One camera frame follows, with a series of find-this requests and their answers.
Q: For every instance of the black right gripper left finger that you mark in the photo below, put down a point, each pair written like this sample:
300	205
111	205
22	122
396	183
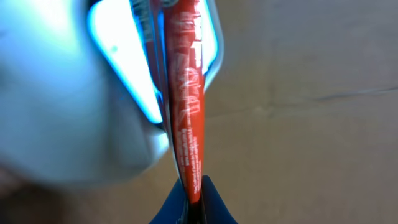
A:
174	209

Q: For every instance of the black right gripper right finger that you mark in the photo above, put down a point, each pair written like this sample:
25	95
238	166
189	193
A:
215	211

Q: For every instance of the red snack stick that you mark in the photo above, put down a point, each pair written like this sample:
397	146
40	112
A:
171	33

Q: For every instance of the white barcode scanner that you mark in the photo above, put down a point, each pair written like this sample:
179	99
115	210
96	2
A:
83	89

